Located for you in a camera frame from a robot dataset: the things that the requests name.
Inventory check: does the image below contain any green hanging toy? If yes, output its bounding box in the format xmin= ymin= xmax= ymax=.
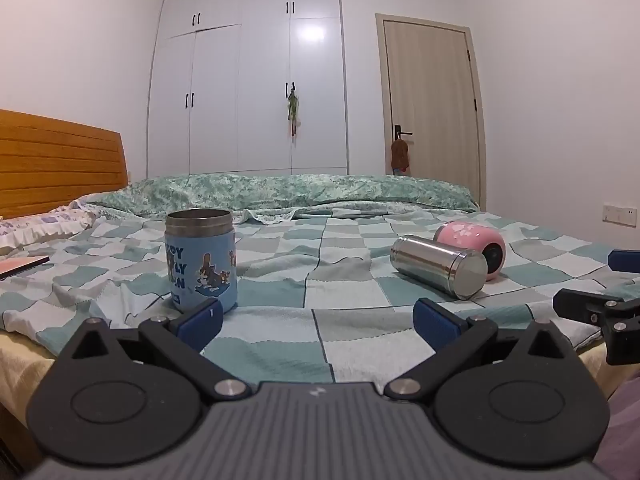
xmin=286 ymin=91 xmax=302 ymax=138

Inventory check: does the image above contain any pink cup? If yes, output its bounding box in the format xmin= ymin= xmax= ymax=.
xmin=433 ymin=221 xmax=507 ymax=282

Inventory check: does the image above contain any floral pillow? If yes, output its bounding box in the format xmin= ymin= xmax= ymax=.
xmin=0 ymin=206 xmax=101 ymax=257

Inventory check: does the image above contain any purple cloth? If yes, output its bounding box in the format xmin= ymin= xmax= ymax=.
xmin=592 ymin=370 xmax=640 ymax=478

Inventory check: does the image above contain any silver steel cup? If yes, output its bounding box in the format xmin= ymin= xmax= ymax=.
xmin=389 ymin=234 xmax=489 ymax=301

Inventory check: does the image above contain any beige door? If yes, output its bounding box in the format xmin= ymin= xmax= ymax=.
xmin=375 ymin=13 xmax=487 ymax=211

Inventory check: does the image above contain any blue cartoon print cup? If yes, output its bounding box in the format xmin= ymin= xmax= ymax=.
xmin=164 ymin=208 xmax=239 ymax=318

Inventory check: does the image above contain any brown hanging plush toy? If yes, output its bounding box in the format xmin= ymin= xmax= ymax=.
xmin=390 ymin=138 xmax=412 ymax=177

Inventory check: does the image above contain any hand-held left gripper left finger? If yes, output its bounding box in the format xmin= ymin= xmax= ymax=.
xmin=57 ymin=299 xmax=252 ymax=402

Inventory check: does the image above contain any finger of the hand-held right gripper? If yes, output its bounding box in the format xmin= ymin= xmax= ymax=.
xmin=607 ymin=248 xmax=640 ymax=274
xmin=552 ymin=287 xmax=640 ymax=332

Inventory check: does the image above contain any wooden headboard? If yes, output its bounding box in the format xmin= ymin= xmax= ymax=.
xmin=0 ymin=109 xmax=129 ymax=221

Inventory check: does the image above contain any pink notebook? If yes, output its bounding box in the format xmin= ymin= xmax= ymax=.
xmin=0 ymin=255 xmax=51 ymax=282

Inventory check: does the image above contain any green floral quilt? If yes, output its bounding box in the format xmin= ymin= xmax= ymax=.
xmin=85 ymin=174 xmax=478 ymax=223

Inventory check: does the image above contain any white wardrobe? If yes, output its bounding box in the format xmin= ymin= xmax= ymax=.
xmin=146 ymin=0 xmax=349 ymax=179

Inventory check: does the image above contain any white wall socket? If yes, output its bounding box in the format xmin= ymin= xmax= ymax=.
xmin=602 ymin=203 xmax=638 ymax=226

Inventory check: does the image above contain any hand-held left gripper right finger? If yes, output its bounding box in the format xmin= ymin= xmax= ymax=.
xmin=384 ymin=298 xmax=583 ymax=402

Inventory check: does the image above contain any checkered teal blanket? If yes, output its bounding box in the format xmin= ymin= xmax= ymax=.
xmin=0 ymin=204 xmax=640 ymax=385

